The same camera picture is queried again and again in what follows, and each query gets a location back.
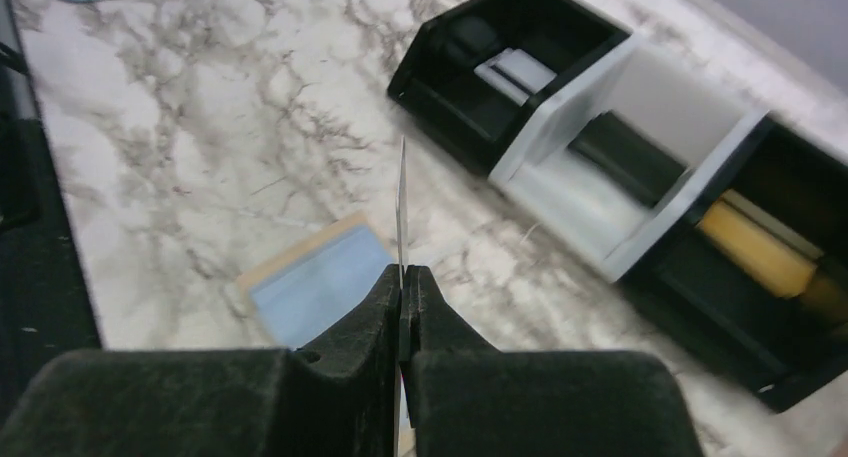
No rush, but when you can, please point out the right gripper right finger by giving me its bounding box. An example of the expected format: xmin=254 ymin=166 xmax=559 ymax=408
xmin=400 ymin=266 xmax=702 ymax=456

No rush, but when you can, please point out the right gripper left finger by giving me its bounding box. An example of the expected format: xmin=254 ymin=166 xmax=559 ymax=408
xmin=1 ymin=265 xmax=401 ymax=456

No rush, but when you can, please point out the black white card tray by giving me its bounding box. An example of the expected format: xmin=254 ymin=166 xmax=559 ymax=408
xmin=388 ymin=0 xmax=847 ymax=412

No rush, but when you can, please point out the black card in tray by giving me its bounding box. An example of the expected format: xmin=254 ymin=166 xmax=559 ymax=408
xmin=568 ymin=111 xmax=686 ymax=208

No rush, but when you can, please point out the silver card in tray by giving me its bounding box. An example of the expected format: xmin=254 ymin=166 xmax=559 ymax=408
xmin=474 ymin=48 xmax=557 ymax=106

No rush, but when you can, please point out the gold card in tray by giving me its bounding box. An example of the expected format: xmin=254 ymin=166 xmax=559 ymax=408
xmin=697 ymin=190 xmax=847 ymax=327

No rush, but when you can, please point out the black metal base rail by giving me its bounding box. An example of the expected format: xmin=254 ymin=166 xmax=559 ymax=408
xmin=1 ymin=0 xmax=101 ymax=419

